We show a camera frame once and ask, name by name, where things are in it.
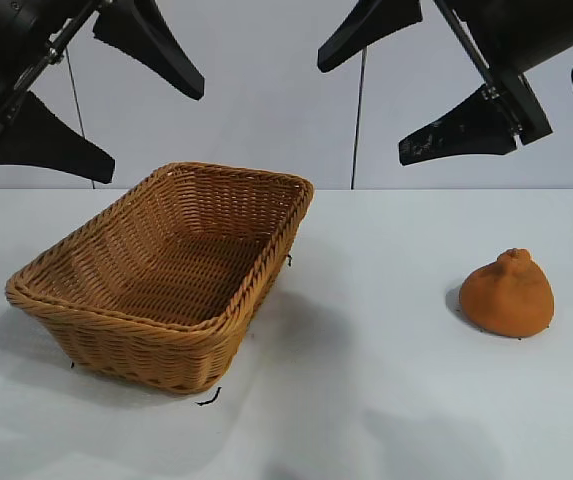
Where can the orange fruit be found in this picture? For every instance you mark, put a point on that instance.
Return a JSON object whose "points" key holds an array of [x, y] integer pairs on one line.
{"points": [[506, 300]]}

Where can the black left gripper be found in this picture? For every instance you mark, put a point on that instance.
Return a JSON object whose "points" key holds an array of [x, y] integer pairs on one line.
{"points": [[11, 30]]}

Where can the brown wicker basket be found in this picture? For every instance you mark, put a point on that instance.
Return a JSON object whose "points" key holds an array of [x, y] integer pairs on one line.
{"points": [[166, 250]]}

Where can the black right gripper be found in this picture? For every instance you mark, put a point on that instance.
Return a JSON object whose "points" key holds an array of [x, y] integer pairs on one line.
{"points": [[531, 25]]}

